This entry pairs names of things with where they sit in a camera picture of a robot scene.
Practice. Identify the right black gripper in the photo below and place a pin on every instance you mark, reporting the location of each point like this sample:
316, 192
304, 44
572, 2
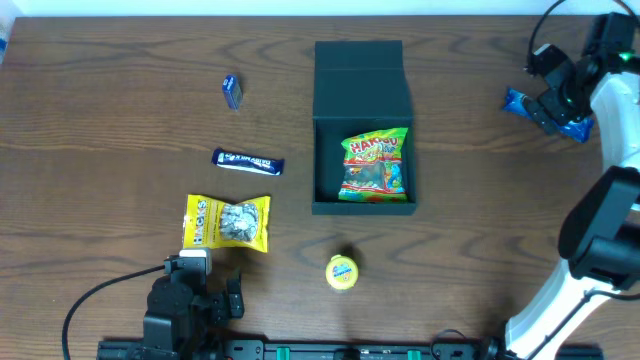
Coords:
550, 101

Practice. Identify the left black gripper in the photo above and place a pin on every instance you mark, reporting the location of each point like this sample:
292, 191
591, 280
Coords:
218, 305

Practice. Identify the blue Oreo cookie pack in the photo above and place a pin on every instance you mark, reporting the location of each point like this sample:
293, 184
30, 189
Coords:
578, 131

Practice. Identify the yellow Hacks candy bag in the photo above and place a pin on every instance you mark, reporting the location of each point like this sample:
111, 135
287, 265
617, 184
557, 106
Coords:
213, 224

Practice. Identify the yellow Mentos gum bottle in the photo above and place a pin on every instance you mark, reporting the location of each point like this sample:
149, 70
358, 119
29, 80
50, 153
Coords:
341, 273

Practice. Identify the green Haribo gummy bag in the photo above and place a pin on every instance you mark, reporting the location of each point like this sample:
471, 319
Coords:
373, 167

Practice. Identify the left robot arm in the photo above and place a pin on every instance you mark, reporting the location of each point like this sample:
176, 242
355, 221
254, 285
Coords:
183, 317

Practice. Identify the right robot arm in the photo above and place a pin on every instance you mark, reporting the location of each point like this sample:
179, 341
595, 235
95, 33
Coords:
598, 247

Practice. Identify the dark blue chocolate bar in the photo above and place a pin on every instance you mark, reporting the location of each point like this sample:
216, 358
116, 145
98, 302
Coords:
247, 163

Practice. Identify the dark green open box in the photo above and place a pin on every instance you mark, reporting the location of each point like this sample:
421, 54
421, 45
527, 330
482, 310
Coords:
359, 87

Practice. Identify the small blue cardboard box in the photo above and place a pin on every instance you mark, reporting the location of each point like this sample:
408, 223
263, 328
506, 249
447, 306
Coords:
232, 92

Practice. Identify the white blue object at edge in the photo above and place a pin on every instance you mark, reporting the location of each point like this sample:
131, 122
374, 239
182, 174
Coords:
6, 23

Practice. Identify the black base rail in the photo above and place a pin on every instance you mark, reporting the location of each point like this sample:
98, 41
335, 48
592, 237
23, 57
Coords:
258, 350

